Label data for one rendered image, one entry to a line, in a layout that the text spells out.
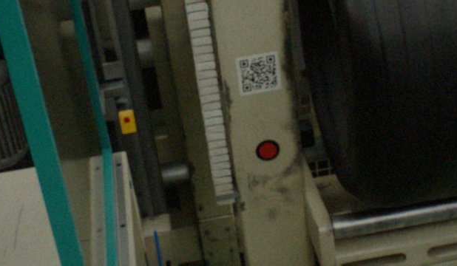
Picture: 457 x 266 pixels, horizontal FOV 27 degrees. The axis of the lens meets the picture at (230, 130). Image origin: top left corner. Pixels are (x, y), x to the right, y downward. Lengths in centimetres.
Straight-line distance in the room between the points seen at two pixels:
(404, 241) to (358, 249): 9
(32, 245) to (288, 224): 72
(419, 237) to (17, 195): 81
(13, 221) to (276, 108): 60
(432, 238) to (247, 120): 42
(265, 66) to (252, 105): 8
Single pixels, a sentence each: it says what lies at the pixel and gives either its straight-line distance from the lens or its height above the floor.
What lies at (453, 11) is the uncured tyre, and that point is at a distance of 152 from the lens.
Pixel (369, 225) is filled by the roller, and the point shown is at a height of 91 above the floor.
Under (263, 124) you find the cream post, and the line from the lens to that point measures 170.
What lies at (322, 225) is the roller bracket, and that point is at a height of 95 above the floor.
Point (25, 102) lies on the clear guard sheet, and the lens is 73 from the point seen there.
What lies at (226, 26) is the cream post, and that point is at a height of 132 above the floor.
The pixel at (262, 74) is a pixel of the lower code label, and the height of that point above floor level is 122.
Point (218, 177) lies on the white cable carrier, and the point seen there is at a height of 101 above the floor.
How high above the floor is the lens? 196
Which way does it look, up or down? 30 degrees down
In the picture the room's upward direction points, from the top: 8 degrees counter-clockwise
